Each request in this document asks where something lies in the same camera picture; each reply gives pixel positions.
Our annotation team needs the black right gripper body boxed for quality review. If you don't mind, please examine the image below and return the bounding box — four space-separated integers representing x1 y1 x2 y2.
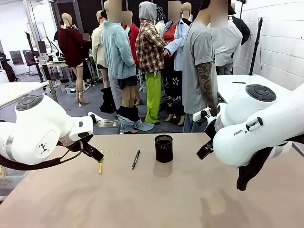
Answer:
204 116 218 142

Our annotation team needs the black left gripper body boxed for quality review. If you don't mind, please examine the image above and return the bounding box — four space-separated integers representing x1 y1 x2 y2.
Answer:
62 134 94 152

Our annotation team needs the person's tattooed right forearm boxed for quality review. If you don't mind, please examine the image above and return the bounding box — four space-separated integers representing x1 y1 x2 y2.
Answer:
196 62 218 117

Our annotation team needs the black mesh pen holder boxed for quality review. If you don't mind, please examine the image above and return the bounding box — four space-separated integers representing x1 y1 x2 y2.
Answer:
154 134 174 163

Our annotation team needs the black marker with blue cap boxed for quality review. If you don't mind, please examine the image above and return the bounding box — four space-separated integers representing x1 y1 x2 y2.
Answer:
131 150 141 170

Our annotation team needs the white side table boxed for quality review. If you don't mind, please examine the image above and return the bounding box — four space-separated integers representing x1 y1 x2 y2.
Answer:
216 74 304 105

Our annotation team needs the grey storage crate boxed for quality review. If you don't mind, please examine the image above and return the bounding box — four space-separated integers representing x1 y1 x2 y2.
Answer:
65 83 78 95

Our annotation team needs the person in grey T-shirt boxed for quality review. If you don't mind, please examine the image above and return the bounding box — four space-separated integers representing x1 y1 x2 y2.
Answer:
182 0 228 133

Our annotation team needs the white table with grey edge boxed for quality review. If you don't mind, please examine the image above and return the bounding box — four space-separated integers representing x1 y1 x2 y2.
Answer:
0 81 49 109

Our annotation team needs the cluttered background work table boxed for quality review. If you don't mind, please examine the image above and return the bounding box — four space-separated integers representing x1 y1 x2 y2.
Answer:
39 56 74 95

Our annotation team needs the mannequin in white shirt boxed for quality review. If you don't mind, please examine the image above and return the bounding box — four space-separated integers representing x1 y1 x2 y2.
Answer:
209 14 243 76

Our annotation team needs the mannequin in blue shirt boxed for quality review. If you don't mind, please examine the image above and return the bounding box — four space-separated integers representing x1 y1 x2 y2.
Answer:
163 1 190 126

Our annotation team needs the black tripod pole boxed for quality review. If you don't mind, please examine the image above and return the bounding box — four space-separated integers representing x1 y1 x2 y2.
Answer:
248 17 265 76

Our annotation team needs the black office chair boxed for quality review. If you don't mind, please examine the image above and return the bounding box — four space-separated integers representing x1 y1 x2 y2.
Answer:
9 50 24 66
22 49 36 76

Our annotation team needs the mannequin in maroon sweater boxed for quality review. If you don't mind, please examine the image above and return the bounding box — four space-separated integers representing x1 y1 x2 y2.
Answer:
57 13 89 106

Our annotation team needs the background person in dark clothes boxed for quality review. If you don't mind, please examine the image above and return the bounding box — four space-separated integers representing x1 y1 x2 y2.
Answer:
82 32 93 81

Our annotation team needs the mannequin in beige jacket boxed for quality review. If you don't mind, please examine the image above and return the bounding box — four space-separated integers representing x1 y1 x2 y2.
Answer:
91 10 110 88

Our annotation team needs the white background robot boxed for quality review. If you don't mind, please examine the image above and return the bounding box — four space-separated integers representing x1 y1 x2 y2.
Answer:
46 35 60 57

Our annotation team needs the mannequin in light blue fleece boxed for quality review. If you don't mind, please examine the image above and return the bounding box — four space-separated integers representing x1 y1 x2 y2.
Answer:
101 0 155 134

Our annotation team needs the mannequin in plaid hooded shirt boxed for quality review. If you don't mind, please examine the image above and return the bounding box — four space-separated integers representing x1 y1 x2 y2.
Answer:
135 1 167 124

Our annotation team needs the mannequin in black jacket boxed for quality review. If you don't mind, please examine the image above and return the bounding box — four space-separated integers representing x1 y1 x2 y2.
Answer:
228 2 251 46

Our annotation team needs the mannequin in red jacket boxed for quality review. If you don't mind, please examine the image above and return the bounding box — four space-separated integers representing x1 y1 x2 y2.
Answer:
121 10 141 69

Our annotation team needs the mannequin in black white hood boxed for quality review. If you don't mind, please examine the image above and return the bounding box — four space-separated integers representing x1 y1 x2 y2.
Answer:
155 6 167 36

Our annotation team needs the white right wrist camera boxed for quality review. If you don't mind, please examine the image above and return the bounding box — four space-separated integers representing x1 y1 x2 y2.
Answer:
192 107 212 122

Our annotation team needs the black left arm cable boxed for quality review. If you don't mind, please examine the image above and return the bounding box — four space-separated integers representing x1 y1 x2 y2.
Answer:
0 141 84 171

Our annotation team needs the black right arm cable sleeve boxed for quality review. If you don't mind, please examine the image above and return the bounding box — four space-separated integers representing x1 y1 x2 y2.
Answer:
236 146 274 192

